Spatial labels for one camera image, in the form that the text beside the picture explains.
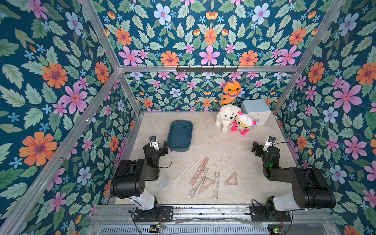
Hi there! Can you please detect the teal plastic storage box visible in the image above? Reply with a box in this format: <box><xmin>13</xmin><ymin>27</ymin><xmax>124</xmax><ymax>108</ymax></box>
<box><xmin>167</xmin><ymin>120</ymin><xmax>193</xmax><ymax>152</ymax></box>

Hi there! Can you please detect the pink stencil ruler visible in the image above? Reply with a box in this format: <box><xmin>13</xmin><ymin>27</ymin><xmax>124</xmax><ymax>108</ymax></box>
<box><xmin>189</xmin><ymin>157</ymin><xmax>209</xmax><ymax>186</ymax></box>

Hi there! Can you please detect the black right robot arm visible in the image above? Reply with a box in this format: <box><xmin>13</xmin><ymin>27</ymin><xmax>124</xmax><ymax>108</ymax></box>
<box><xmin>252</xmin><ymin>142</ymin><xmax>336</xmax><ymax>214</ymax></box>

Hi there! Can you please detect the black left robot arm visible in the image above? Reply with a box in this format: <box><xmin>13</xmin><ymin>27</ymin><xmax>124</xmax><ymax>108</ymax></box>
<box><xmin>109</xmin><ymin>142</ymin><xmax>168</xmax><ymax>212</ymax></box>

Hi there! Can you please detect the clear protractor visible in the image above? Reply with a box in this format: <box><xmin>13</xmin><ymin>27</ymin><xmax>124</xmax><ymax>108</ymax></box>
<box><xmin>156</xmin><ymin>173</ymin><xmax>170</xmax><ymax>190</ymax></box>

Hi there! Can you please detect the pink white doll plush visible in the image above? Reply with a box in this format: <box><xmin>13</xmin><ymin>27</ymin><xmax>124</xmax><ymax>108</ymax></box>
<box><xmin>230</xmin><ymin>112</ymin><xmax>257</xmax><ymax>136</ymax></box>

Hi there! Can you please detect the small pink triangle ruler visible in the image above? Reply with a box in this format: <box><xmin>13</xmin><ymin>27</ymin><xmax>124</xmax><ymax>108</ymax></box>
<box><xmin>224</xmin><ymin>171</ymin><xmax>239</xmax><ymax>185</ymax></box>

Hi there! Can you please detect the light blue small cabinet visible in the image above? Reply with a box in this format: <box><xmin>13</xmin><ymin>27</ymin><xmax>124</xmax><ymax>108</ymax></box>
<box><xmin>241</xmin><ymin>99</ymin><xmax>271</xmax><ymax>126</ymax></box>

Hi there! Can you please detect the white dog plush toy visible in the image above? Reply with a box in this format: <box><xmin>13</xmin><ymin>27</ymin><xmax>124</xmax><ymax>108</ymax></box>
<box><xmin>214</xmin><ymin>104</ymin><xmax>241</xmax><ymax>133</ymax></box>

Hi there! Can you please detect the clear short ruler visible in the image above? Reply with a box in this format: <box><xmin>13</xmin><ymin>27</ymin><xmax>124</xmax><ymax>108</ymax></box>
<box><xmin>212</xmin><ymin>171</ymin><xmax>220</xmax><ymax>199</ymax></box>

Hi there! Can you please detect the pink set square triangle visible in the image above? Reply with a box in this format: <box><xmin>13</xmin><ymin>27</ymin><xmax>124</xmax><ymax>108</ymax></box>
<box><xmin>198</xmin><ymin>176</ymin><xmax>215</xmax><ymax>194</ymax></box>

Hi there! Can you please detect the orange dinosaur plush toy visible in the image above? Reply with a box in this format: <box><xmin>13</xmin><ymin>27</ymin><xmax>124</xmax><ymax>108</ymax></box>
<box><xmin>220</xmin><ymin>80</ymin><xmax>241</xmax><ymax>106</ymax></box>

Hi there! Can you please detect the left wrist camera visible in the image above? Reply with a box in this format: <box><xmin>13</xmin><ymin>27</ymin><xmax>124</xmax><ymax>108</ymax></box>
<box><xmin>149</xmin><ymin>136</ymin><xmax>159</xmax><ymax>150</ymax></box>

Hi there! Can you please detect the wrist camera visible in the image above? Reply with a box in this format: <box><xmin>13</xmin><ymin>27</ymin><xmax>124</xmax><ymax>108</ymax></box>
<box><xmin>149</xmin><ymin>136</ymin><xmax>159</xmax><ymax>150</ymax></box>
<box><xmin>263</xmin><ymin>136</ymin><xmax>276</xmax><ymax>151</ymax></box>

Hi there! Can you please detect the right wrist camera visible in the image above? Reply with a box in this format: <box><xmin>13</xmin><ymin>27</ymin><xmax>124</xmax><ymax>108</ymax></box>
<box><xmin>263</xmin><ymin>136</ymin><xmax>276</xmax><ymax>151</ymax></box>

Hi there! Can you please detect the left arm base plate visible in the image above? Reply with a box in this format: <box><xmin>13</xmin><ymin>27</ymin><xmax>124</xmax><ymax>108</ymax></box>
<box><xmin>132</xmin><ymin>206</ymin><xmax>174</xmax><ymax>222</ymax></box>

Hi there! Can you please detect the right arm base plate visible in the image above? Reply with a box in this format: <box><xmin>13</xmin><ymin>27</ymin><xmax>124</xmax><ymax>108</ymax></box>
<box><xmin>249</xmin><ymin>205</ymin><xmax>291</xmax><ymax>222</ymax></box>

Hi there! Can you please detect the black hook rail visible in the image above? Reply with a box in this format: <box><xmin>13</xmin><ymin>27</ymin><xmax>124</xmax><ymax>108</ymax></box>
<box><xmin>176</xmin><ymin>66</ymin><xmax>239</xmax><ymax>73</ymax></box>

